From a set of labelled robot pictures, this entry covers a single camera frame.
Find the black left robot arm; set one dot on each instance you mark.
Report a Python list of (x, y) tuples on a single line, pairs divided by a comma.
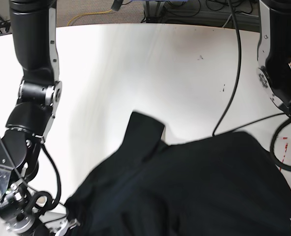
[(274, 51)]

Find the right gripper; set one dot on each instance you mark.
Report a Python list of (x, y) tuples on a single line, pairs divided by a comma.
[(20, 210)]

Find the black T-shirt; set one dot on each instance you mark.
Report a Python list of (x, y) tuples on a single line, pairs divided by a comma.
[(221, 186)]

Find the red tape marking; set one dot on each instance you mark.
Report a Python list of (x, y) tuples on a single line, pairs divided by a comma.
[(286, 146)]

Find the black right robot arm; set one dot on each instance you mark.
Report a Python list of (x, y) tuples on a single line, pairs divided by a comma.
[(33, 25)]

